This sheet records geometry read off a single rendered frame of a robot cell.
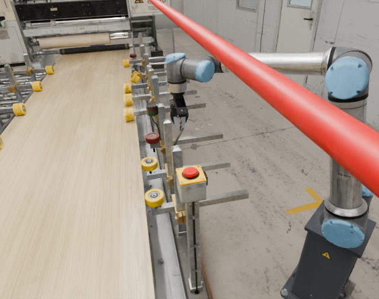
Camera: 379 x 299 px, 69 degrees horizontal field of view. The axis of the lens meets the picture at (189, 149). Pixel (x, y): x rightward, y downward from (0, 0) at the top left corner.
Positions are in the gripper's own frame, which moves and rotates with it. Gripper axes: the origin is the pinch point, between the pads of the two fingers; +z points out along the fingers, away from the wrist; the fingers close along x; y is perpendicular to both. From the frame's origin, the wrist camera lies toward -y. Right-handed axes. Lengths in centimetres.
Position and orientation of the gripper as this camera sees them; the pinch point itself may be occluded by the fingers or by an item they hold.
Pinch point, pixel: (180, 129)
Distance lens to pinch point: 140.0
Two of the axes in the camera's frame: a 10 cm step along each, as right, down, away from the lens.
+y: -2.1, -5.3, 8.2
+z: 0.3, 8.4, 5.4
